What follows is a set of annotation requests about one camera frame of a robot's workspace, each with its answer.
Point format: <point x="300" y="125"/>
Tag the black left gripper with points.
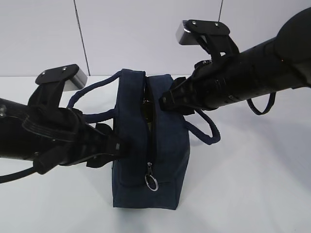
<point x="95" y="146"/>

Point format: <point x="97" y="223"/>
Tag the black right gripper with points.
<point x="187" y="94"/>

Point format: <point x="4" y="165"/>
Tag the dark blue fabric lunch bag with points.
<point x="153" y="174"/>

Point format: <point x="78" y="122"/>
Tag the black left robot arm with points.
<point x="49" y="135"/>

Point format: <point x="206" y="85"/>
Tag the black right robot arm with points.
<point x="231" y="76"/>

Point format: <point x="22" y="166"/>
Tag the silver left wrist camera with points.
<point x="72" y="75"/>

